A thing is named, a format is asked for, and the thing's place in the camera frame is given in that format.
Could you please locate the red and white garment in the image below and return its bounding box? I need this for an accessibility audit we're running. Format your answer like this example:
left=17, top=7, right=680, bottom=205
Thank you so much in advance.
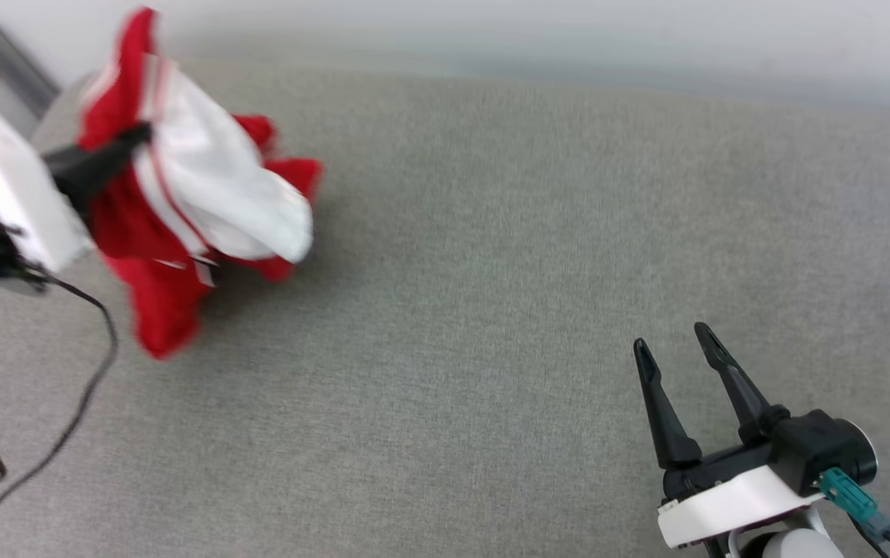
left=77, top=6, right=324, bottom=359

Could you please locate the teal right cable connector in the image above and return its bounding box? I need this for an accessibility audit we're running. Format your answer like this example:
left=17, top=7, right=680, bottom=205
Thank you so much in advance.
left=818, top=468, right=878, bottom=525

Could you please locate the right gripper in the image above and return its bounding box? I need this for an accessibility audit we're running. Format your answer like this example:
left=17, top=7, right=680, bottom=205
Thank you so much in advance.
left=633, top=322, right=830, bottom=549

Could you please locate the dark grey wall strip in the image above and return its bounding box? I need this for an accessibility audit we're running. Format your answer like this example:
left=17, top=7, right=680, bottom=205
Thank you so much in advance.
left=0, top=0, right=60, bottom=119

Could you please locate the grey fabric sofa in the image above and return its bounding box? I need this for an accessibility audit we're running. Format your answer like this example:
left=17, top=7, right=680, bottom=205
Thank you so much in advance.
left=0, top=62, right=890, bottom=558

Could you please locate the black left camera cable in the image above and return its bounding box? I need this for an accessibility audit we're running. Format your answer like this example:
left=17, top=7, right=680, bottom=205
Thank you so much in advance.
left=0, top=263, right=119, bottom=534

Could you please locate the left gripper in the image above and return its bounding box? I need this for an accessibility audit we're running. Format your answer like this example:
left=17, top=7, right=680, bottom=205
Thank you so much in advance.
left=0, top=97, right=154, bottom=274

